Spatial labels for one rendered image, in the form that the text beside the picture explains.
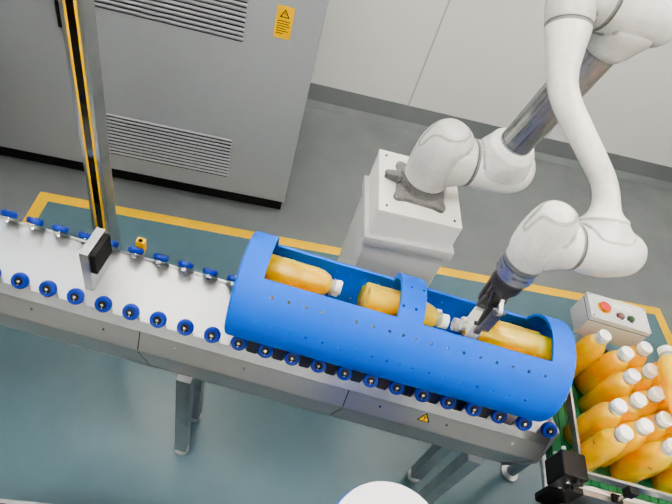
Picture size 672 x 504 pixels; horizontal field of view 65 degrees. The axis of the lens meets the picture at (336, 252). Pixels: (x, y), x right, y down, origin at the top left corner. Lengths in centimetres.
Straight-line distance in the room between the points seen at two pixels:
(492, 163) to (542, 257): 60
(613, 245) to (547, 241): 16
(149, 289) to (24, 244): 38
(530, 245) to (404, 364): 43
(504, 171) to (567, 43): 54
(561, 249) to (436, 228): 69
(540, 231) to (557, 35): 43
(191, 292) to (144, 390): 95
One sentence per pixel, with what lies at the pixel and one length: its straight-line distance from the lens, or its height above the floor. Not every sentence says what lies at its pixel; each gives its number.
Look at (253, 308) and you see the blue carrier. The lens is 129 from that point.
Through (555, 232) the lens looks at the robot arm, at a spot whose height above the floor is 159.
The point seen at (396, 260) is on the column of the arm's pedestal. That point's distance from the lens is 187.
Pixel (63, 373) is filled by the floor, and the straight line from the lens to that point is 256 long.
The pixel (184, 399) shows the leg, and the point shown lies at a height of 51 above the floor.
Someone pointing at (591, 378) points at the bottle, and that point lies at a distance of 184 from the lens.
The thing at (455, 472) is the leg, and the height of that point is 51.
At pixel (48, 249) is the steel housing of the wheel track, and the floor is 93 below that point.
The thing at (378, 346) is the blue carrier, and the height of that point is 116.
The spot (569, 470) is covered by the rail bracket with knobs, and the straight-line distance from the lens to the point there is 160.
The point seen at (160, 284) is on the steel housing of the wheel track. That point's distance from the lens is 162.
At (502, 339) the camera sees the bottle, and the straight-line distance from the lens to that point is 143.
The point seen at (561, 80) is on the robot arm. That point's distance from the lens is 127.
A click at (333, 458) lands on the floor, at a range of 243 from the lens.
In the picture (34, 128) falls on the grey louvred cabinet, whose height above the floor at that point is 27.
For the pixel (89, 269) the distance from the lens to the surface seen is 154.
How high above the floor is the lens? 222
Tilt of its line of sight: 47 degrees down
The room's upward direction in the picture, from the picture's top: 20 degrees clockwise
